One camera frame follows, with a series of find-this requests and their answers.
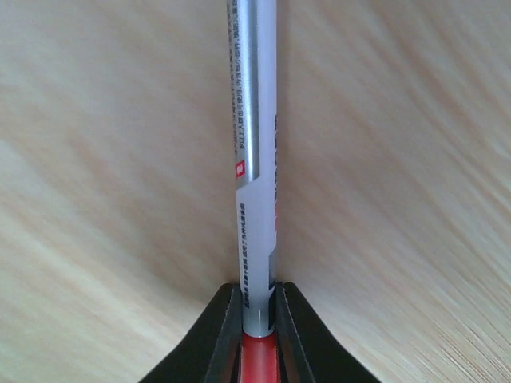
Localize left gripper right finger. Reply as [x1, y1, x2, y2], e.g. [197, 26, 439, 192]
[275, 282, 379, 383]

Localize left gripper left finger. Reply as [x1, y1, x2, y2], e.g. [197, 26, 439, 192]
[141, 283, 242, 383]

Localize red capped marker pen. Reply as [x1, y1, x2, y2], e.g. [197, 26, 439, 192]
[227, 1, 279, 382]

